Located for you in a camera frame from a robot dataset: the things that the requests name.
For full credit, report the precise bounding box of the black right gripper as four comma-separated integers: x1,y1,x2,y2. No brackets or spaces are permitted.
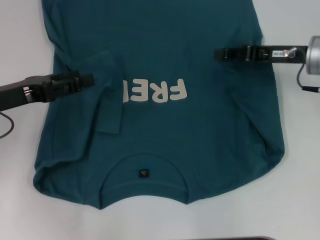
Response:
214,44,309,65

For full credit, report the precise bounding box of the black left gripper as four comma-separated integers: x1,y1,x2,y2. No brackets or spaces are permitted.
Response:
0,70,96,112

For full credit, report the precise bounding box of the teal T-shirt with FREE print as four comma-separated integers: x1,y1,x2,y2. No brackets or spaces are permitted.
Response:
32,0,287,210

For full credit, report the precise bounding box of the dark brown cable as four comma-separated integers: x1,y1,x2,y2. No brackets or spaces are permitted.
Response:
0,111,15,139

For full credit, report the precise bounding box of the black cable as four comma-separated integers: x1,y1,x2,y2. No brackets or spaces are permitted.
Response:
296,63,320,94

